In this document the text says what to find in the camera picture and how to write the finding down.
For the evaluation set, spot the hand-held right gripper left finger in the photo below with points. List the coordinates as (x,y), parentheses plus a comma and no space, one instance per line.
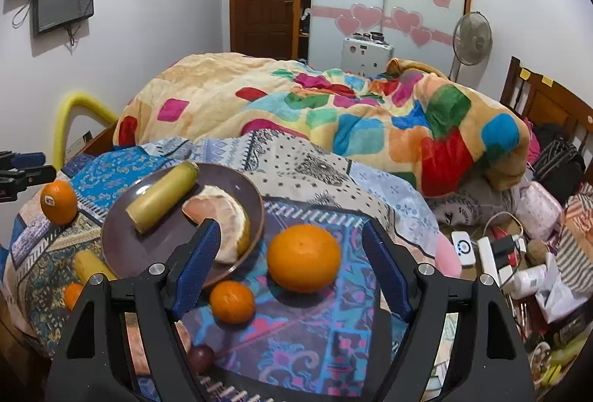
(200,265)

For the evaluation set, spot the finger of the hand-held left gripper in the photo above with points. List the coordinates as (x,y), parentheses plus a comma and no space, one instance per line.
(28,159)
(32,176)

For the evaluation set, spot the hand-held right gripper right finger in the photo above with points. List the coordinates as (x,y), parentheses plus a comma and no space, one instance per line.
(387,272)

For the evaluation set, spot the orange with sticker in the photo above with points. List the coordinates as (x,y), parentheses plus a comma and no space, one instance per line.
(59,202)

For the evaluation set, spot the small tangerine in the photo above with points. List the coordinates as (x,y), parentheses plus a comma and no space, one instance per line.
(72,295)
(231,302)

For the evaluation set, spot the peeled pomelo segment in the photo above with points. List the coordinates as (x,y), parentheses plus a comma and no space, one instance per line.
(222,216)

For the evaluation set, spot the brown round plate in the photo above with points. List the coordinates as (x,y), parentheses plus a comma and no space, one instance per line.
(134,244)

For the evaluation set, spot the long yellow-green banana piece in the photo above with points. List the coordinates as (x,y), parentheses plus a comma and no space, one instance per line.
(162,198)

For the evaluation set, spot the large orange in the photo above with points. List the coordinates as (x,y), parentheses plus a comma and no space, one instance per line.
(303,258)

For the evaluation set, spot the dark purple passion fruit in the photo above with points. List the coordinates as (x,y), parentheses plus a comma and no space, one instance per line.
(201,359)

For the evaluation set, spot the short yellow banana piece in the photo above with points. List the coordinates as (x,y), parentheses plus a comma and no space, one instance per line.
(92,267)

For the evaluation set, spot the yellow foam tube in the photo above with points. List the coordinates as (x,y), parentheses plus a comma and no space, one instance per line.
(62,124)

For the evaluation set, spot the white round device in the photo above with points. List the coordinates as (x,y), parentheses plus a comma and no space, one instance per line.
(463,246)

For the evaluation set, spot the white power strip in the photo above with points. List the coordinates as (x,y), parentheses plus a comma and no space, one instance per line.
(486,258)

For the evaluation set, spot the grey printed pillow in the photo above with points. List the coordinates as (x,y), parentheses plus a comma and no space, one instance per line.
(482,198)

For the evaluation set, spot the patterned patchwork bedsheet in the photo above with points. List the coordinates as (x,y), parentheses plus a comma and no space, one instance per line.
(301,179)

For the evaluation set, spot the white bottle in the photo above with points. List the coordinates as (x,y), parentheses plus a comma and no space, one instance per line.
(528,279)

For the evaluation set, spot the pink bag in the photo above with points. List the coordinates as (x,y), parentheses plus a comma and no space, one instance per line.
(539,207)

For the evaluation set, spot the white plastic bag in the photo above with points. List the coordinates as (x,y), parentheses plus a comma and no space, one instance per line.
(556,290)

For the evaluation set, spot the colourful patch blanket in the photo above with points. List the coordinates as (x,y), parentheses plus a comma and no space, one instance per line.
(278,105)

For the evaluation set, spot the striped cloth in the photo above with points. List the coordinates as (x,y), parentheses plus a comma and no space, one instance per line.
(579,244)

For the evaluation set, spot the pink clothing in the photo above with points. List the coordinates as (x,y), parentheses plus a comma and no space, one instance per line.
(532,137)

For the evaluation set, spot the black bag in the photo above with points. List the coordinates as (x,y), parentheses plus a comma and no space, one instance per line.
(560,170)

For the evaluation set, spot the white suitcase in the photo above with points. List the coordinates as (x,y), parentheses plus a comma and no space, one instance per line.
(366,55)

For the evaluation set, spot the wooden headboard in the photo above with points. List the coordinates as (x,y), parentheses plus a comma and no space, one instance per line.
(546,100)

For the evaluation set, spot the standing fan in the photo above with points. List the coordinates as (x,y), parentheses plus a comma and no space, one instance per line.
(472,36)

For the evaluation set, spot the small wall monitor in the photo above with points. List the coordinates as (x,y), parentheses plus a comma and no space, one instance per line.
(62,3)

